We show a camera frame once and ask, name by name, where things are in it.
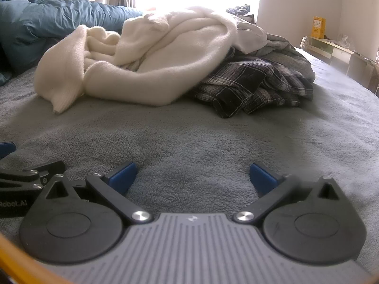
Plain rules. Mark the orange object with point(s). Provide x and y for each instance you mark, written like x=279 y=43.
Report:
x=151 y=9

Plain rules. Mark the yellow box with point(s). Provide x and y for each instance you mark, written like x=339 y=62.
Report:
x=317 y=28

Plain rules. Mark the grey garment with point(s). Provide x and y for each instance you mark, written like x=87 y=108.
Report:
x=293 y=59

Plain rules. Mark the pile of dark clothes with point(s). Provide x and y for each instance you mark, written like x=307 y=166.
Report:
x=242 y=88

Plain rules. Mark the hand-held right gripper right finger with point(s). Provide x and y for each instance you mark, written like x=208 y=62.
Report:
x=260 y=179

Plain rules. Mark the white garment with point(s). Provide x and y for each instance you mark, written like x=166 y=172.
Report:
x=251 y=40

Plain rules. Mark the cream white towel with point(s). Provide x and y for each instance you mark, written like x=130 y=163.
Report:
x=177 y=65

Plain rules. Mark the teal duvet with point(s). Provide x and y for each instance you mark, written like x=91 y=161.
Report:
x=44 y=20

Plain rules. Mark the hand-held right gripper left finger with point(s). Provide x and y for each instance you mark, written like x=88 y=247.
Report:
x=123 y=179

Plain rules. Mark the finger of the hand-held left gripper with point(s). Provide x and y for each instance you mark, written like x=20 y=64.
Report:
x=6 y=149
x=35 y=173

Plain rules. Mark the dark cloth pile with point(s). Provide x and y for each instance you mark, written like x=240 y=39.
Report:
x=241 y=9

